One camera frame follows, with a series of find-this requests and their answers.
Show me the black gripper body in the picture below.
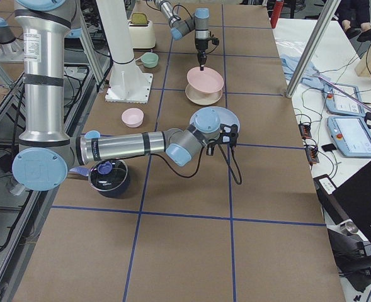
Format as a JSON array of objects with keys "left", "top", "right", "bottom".
[
  {"left": 195, "top": 30, "right": 211, "bottom": 63},
  {"left": 206, "top": 139, "right": 217, "bottom": 155}
]

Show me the pink plate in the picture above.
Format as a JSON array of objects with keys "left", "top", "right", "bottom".
[{"left": 186, "top": 67, "right": 224, "bottom": 94}]

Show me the blue plate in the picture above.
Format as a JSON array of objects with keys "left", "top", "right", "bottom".
[{"left": 190, "top": 106, "right": 240, "bottom": 133}]

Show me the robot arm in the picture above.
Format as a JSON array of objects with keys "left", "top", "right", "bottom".
[
  {"left": 146, "top": 1, "right": 219, "bottom": 71},
  {"left": 12, "top": 1, "right": 220, "bottom": 191}
]

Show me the cream plate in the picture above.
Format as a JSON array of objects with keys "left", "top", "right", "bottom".
[{"left": 185, "top": 84, "right": 222, "bottom": 106}]

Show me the green bowl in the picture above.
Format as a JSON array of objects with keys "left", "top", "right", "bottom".
[{"left": 140, "top": 52, "right": 159, "bottom": 69}]

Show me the cream toaster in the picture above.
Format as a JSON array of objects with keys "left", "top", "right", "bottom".
[{"left": 128, "top": 12, "right": 156, "bottom": 49}]

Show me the pink bowl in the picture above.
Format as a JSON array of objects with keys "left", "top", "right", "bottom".
[{"left": 121, "top": 108, "right": 144, "bottom": 128}]

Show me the red bottle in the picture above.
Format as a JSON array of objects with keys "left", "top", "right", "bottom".
[{"left": 270, "top": 0, "right": 284, "bottom": 29}]

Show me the dark pot with glass lid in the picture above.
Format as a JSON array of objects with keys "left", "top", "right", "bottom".
[{"left": 69, "top": 159, "right": 130, "bottom": 198}]

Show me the blue cloth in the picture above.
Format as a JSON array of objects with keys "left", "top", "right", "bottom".
[{"left": 280, "top": 53, "right": 333, "bottom": 93}]

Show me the light blue cup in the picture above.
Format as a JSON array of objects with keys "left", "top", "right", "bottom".
[{"left": 84, "top": 130, "right": 101, "bottom": 139}]

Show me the far teach pendant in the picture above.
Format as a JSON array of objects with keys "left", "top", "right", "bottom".
[{"left": 323, "top": 84, "right": 365, "bottom": 117}]

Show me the teach pendant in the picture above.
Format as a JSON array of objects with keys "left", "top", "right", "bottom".
[
  {"left": 327, "top": 116, "right": 371, "bottom": 159},
  {"left": 323, "top": 84, "right": 365, "bottom": 117}
]

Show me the black box with label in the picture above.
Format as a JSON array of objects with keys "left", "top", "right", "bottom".
[{"left": 313, "top": 174, "right": 350, "bottom": 224}]

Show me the near teach pendant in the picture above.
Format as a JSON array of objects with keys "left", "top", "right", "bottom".
[{"left": 327, "top": 116, "right": 371, "bottom": 159}]

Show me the black laptop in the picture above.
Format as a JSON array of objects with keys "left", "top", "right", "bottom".
[{"left": 333, "top": 161, "right": 371, "bottom": 242}]

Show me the small metal cup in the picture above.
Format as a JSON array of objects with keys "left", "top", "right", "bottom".
[{"left": 339, "top": 221, "right": 358, "bottom": 237}]

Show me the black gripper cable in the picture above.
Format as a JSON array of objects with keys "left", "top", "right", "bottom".
[{"left": 150, "top": 141, "right": 244, "bottom": 186}]

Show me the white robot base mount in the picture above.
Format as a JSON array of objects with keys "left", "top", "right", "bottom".
[{"left": 96, "top": 0, "right": 153, "bottom": 103}]

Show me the aluminium frame post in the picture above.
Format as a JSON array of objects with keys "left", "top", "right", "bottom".
[{"left": 285, "top": 0, "right": 341, "bottom": 98}]

